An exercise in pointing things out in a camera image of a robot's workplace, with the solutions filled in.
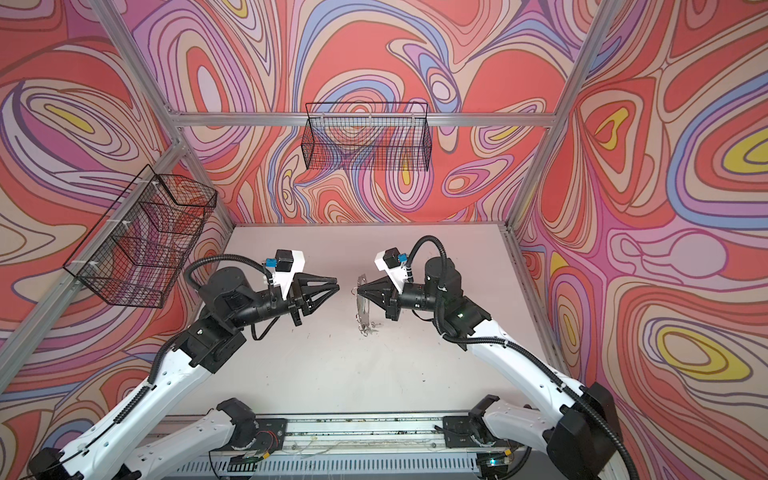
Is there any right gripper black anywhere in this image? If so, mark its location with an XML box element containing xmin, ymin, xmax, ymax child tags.
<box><xmin>358</xmin><ymin>276</ymin><xmax>444</xmax><ymax>322</ymax></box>

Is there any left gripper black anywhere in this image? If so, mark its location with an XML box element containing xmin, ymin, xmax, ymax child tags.
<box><xmin>225</xmin><ymin>275</ymin><xmax>337</xmax><ymax>333</ymax></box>

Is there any perforated metal ring plate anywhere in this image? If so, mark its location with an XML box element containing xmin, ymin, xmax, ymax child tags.
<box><xmin>355</xmin><ymin>274</ymin><xmax>370</xmax><ymax>327</ymax></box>

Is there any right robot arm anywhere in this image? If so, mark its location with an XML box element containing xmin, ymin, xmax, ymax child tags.
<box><xmin>357</xmin><ymin>235</ymin><xmax>640</xmax><ymax>479</ymax></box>

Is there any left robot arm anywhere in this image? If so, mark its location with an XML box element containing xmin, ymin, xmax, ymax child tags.
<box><xmin>28</xmin><ymin>249</ymin><xmax>340</xmax><ymax>479</ymax></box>

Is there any bunch of small keys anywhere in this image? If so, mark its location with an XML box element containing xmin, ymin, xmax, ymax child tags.
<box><xmin>359</xmin><ymin>323</ymin><xmax>380</xmax><ymax>337</ymax></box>

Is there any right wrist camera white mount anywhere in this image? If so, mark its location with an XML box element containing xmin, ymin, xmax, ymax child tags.
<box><xmin>374</xmin><ymin>247</ymin><xmax>409</xmax><ymax>293</ymax></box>

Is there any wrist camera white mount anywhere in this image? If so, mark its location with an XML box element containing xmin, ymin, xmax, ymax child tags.
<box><xmin>265</xmin><ymin>249</ymin><xmax>306</xmax><ymax>300</ymax></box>
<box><xmin>374</xmin><ymin>247</ymin><xmax>409</xmax><ymax>293</ymax></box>

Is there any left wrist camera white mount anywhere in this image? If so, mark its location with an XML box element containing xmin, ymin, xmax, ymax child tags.
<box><xmin>265</xmin><ymin>249</ymin><xmax>306</xmax><ymax>300</ymax></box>

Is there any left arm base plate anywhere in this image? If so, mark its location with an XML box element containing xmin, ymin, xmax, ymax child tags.
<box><xmin>243</xmin><ymin>418</ymin><xmax>288</xmax><ymax>453</ymax></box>

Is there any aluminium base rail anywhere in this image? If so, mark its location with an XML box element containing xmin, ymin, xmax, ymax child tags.
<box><xmin>161</xmin><ymin>408</ymin><xmax>537</xmax><ymax>479</ymax></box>

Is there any black wire basket back wall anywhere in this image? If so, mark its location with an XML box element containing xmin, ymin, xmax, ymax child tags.
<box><xmin>301</xmin><ymin>100</ymin><xmax>432</xmax><ymax>172</ymax></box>

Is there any black wire basket wall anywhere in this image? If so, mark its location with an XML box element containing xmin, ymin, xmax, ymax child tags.
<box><xmin>301</xmin><ymin>100</ymin><xmax>432</xmax><ymax>172</ymax></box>
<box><xmin>63</xmin><ymin>166</ymin><xmax>218</xmax><ymax>309</ymax></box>

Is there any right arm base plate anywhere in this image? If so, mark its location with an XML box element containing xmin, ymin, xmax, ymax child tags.
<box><xmin>440</xmin><ymin>415</ymin><xmax>497</xmax><ymax>448</ymax></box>

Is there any black wire basket left wall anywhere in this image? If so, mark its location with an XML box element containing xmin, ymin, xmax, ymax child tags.
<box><xmin>63</xmin><ymin>166</ymin><xmax>218</xmax><ymax>309</ymax></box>

